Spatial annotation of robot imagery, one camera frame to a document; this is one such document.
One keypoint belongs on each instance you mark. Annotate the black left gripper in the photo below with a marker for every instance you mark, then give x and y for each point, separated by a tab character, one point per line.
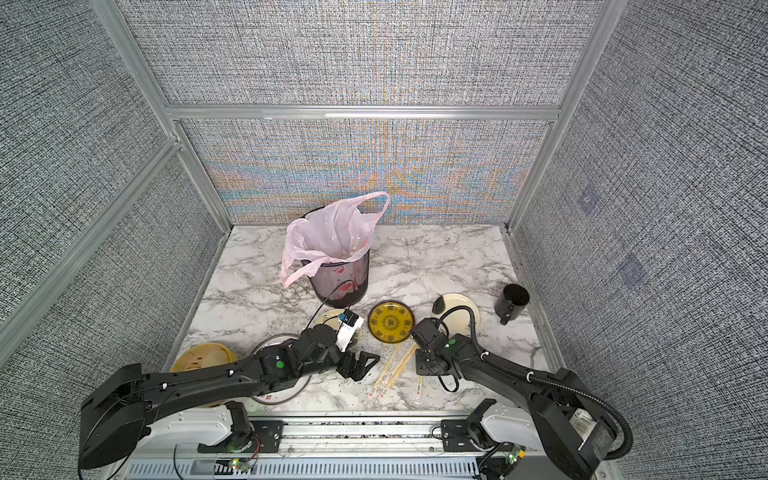
360	371

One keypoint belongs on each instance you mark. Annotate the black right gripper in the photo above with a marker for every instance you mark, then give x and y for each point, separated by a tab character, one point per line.
419	366

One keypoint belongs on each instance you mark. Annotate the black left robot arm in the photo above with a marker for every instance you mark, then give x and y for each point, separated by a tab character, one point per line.
122	410

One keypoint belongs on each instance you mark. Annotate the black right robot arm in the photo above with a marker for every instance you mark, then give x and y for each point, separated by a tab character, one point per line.
577	429

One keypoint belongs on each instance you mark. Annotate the wrapped chopsticks pile on table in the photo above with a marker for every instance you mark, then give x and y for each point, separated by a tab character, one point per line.
392	370

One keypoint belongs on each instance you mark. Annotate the single chopstick on table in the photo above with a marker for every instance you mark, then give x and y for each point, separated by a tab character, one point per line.
419	389

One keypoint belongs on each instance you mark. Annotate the cream small plate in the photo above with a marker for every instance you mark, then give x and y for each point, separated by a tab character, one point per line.
330	318

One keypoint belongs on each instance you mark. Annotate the yellow patterned black plate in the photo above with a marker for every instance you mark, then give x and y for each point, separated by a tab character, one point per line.
391	322

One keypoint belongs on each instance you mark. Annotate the black mesh trash bin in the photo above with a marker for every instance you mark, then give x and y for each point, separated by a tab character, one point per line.
342	284

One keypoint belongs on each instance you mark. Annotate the black mug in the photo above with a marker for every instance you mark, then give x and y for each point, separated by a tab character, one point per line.
511	302

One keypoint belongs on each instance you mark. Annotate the pink plastic trash bag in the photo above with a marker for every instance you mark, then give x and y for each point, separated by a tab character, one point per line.
310	241

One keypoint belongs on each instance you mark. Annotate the yellow steamer basket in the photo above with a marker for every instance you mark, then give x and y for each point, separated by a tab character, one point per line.
203	356

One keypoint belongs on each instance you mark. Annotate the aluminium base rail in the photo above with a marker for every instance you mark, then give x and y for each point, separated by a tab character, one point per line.
399	445

